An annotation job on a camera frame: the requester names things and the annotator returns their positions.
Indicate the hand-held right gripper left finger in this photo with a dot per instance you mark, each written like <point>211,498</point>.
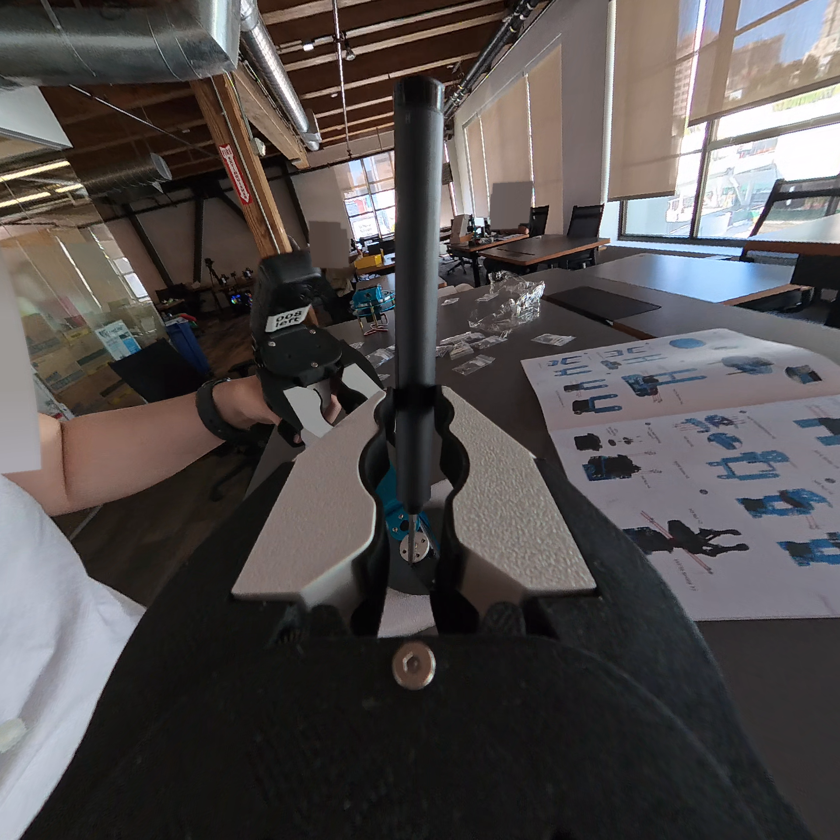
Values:
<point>308,531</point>

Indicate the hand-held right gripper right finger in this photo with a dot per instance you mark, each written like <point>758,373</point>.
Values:
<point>518,525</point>

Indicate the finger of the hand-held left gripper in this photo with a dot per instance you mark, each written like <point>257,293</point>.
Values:
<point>307,410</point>
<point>359,380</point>

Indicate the blue metal bracket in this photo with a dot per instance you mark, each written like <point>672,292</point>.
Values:
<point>394,510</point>

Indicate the black servo motor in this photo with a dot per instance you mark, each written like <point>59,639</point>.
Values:
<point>418,546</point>

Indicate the white foam pad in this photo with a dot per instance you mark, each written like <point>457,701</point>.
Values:
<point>403,617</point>

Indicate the black electric screwdriver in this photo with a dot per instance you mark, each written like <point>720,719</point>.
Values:
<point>413,262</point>

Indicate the person's left forearm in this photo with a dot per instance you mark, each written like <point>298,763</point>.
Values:
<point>131,453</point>

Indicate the dark neighbouring desk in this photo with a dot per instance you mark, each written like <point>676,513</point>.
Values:
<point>695,275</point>

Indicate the person's left hand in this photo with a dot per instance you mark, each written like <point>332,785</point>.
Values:
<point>248,405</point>

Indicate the small blue toy robot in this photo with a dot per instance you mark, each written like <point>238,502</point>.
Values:
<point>371,303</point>

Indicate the black wristwatch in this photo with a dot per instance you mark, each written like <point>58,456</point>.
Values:
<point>211,408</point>

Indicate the blue bin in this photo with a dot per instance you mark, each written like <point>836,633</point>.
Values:
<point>184,344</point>

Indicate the pile of small screw bags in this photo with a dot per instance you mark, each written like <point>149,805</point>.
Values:
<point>474,365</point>

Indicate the yellow bin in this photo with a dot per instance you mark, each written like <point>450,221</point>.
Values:
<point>371,262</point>

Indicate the crumpled clear plastic wrap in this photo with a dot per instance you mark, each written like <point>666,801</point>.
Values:
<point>508,302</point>

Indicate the red and white sign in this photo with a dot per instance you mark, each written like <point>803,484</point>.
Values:
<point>235,174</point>

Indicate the open instruction booklet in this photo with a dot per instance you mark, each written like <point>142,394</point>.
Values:
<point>689,426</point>

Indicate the stack of cardboard boxes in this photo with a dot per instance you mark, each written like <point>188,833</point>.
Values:
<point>72,361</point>

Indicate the wooden office table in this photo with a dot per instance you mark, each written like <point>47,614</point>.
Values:
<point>544,248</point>

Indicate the silver insulated pipe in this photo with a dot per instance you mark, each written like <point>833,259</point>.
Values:
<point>275,72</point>

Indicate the person's white shirt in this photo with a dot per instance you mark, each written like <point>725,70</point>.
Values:
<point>52,656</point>

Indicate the beige roller blind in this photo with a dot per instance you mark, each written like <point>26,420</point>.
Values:
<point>656,98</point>
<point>761,59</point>
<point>544,131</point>

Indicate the wooden post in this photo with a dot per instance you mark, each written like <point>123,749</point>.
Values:
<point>243,164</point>

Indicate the large silver air duct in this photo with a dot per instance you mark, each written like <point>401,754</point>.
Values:
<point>111,33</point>

